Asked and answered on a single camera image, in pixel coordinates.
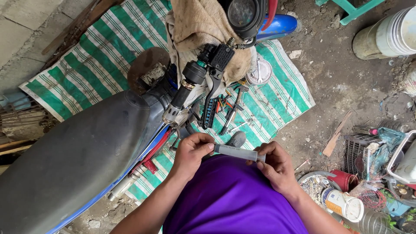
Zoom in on person's left hand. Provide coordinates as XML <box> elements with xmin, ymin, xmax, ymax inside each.
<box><xmin>169</xmin><ymin>133</ymin><xmax>216</xmax><ymax>183</ymax></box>

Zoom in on person's right hand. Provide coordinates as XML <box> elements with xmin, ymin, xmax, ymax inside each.
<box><xmin>245</xmin><ymin>141</ymin><xmax>299</xmax><ymax>196</ymax></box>

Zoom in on clear plastic syringe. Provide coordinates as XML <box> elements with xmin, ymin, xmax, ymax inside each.
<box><xmin>213</xmin><ymin>144</ymin><xmax>267</xmax><ymax>163</ymax></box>

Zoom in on blue motorcycle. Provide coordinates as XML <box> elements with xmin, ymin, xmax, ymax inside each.
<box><xmin>0</xmin><ymin>0</ymin><xmax>298</xmax><ymax>234</ymax></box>

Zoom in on round pan with debris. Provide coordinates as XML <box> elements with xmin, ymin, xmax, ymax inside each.
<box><xmin>297</xmin><ymin>171</ymin><xmax>342</xmax><ymax>206</ymax></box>

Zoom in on grey shoe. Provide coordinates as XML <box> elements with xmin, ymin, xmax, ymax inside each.
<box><xmin>226</xmin><ymin>131</ymin><xmax>247</xmax><ymax>149</ymax></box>

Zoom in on purple shirt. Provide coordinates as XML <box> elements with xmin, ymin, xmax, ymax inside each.
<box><xmin>162</xmin><ymin>154</ymin><xmax>309</xmax><ymax>234</ymax></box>

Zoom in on long silver wrench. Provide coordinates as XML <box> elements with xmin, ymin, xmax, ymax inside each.
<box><xmin>225</xmin><ymin>118</ymin><xmax>253</xmax><ymax>135</ymax></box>

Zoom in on black brake lever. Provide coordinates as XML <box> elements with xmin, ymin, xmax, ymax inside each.
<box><xmin>201</xmin><ymin>68</ymin><xmax>225</xmax><ymax>130</ymax></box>

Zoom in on red plastic cup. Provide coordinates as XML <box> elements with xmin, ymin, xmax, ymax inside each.
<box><xmin>328</xmin><ymin>169</ymin><xmax>359</xmax><ymax>193</ymax></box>

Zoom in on flat wood scrap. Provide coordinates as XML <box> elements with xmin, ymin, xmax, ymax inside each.
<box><xmin>322</xmin><ymin>110</ymin><xmax>353</xmax><ymax>158</ymax></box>

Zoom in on white tin can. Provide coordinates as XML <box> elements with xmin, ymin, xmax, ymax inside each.
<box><xmin>321</xmin><ymin>187</ymin><xmax>365</xmax><ymax>223</ymax></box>

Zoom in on black plastic crate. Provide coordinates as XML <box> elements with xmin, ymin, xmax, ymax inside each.
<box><xmin>342</xmin><ymin>133</ymin><xmax>385</xmax><ymax>180</ymax></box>

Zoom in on claw hammer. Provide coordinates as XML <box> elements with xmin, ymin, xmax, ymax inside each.
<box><xmin>232</xmin><ymin>85</ymin><xmax>250</xmax><ymax>113</ymax></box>

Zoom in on round white lid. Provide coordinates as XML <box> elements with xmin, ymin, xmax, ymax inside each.
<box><xmin>246</xmin><ymin>58</ymin><xmax>273</xmax><ymax>87</ymax></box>

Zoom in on round brown mirror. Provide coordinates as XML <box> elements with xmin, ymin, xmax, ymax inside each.
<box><xmin>127</xmin><ymin>47</ymin><xmax>170</xmax><ymax>95</ymax></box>

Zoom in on black brake fluid reservoir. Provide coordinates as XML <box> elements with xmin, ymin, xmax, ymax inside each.
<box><xmin>208</xmin><ymin>43</ymin><xmax>236</xmax><ymax>73</ymax></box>

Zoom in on clear plastic bottle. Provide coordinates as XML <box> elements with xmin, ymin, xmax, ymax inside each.
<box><xmin>344</xmin><ymin>208</ymin><xmax>404</xmax><ymax>234</ymax></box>

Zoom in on grey motorcycle seat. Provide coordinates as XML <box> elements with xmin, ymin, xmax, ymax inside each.
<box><xmin>0</xmin><ymin>90</ymin><xmax>151</xmax><ymax>234</ymax></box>

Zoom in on teal plastic bag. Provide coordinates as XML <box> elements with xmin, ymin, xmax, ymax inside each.
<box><xmin>370</xmin><ymin>127</ymin><xmax>406</xmax><ymax>170</ymax></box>

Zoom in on white rimmed container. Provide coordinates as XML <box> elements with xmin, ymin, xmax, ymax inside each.
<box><xmin>386</xmin><ymin>130</ymin><xmax>416</xmax><ymax>185</ymax></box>

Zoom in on dirty beige cloth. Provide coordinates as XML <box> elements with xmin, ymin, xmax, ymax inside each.
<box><xmin>165</xmin><ymin>0</ymin><xmax>258</xmax><ymax>95</ymax></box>

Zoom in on green white striped tarp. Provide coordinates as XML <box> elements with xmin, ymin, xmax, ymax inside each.
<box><xmin>19</xmin><ymin>0</ymin><xmax>316</xmax><ymax>203</ymax></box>

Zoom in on blue front fender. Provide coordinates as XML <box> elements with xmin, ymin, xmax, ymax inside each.
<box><xmin>256</xmin><ymin>14</ymin><xmax>298</xmax><ymax>42</ymax></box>

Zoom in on round black speedometer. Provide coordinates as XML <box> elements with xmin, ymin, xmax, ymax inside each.
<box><xmin>218</xmin><ymin>0</ymin><xmax>268</xmax><ymax>40</ymax></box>

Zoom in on dark wooden plank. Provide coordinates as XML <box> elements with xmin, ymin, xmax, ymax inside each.
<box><xmin>40</xmin><ymin>0</ymin><xmax>125</xmax><ymax>71</ymax></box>

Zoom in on white plastic bucket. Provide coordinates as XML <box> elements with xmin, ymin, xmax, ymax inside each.
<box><xmin>352</xmin><ymin>6</ymin><xmax>416</xmax><ymax>61</ymax></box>

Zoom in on green plastic stool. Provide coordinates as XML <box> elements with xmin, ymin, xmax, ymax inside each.
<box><xmin>315</xmin><ymin>0</ymin><xmax>386</xmax><ymax>26</ymax></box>

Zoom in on black socket rail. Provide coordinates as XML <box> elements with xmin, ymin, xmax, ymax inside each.
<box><xmin>203</xmin><ymin>96</ymin><xmax>219</xmax><ymax>129</ymax></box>

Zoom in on black handlebar grip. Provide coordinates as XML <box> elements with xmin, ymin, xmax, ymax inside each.
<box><xmin>162</xmin><ymin>81</ymin><xmax>195</xmax><ymax>125</ymax></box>

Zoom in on orange handled pliers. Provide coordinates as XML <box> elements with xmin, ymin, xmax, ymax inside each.
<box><xmin>216</xmin><ymin>94</ymin><xmax>234</xmax><ymax>114</ymax></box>

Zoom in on red wire coil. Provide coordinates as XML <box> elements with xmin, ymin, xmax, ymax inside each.
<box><xmin>358</xmin><ymin>190</ymin><xmax>388</xmax><ymax>210</ymax></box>

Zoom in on rusty wire cage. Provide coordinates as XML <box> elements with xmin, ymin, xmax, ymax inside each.
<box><xmin>0</xmin><ymin>100</ymin><xmax>60</xmax><ymax>144</ymax></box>

